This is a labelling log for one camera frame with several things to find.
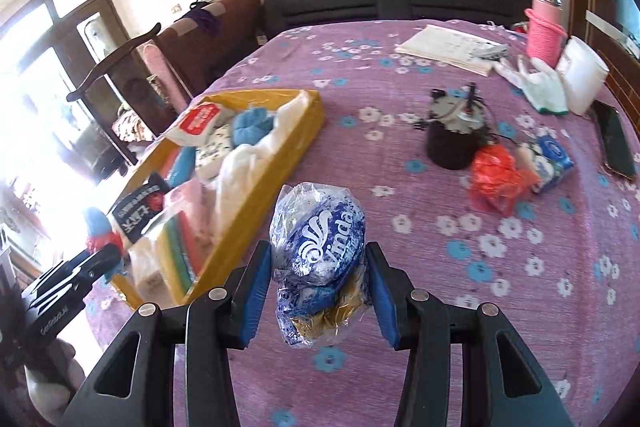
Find person's left hand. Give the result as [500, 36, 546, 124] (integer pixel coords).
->
[22, 338, 87, 410]

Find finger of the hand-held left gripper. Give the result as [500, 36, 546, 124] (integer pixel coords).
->
[62, 243, 126, 293]

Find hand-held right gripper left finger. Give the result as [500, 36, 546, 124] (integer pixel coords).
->
[62, 241, 274, 427]

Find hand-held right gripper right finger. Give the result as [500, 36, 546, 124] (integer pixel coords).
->
[366, 244, 576, 427]

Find black valet stand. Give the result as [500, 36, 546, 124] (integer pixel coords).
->
[66, 23, 163, 168]

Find blue sponge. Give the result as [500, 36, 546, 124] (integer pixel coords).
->
[165, 146, 198, 188]

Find blue knitted cloth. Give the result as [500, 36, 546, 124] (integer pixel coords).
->
[231, 106, 281, 148]

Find blue tissue pack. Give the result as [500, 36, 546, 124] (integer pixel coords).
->
[522, 133, 576, 195]

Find pink sleeved bottle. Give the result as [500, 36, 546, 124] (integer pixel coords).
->
[524, 0, 570, 68]

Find white glove green cuff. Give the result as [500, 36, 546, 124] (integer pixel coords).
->
[492, 56, 571, 115]

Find red white tissue pack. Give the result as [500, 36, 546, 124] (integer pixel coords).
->
[167, 102, 236, 148]

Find blue red soft toy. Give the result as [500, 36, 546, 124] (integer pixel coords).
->
[82, 206, 126, 258]

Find red plastic bag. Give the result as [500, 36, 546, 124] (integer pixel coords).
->
[467, 144, 538, 218]

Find pink padded board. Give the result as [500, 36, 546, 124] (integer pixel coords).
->
[142, 43, 195, 110]

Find black packet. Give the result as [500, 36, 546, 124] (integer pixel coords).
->
[111, 172, 173, 243]

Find black smartphone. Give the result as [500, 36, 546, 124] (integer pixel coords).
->
[590, 99, 640, 182]

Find wooden glass door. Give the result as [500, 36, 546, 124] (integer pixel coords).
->
[0, 0, 133, 188]

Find small motor gadget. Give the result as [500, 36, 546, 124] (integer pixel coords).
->
[427, 82, 493, 135]

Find dark round pot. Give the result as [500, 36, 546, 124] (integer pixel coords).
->
[425, 119, 483, 170]

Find floral tissue pack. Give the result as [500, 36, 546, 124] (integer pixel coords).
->
[195, 127, 238, 175]

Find colored sponge pack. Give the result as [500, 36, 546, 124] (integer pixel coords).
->
[150, 212, 206, 293]

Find white plastic jar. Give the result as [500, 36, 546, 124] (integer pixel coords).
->
[556, 36, 611, 116]

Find purple floral bedsheet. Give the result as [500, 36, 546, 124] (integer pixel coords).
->
[85, 19, 640, 427]

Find brown armchair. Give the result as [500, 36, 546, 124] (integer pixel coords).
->
[155, 0, 263, 95]

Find yellow tray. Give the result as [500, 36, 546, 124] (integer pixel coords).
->
[107, 89, 326, 310]

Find white cloth in plastic bag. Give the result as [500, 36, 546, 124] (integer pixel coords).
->
[200, 92, 313, 218]

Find wooden brick-pattern headboard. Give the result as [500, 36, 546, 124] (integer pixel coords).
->
[557, 0, 640, 128]

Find dark purple cloth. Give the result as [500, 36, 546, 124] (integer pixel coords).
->
[182, 0, 223, 38]

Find paper notebook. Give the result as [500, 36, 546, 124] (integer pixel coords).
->
[394, 24, 508, 78]

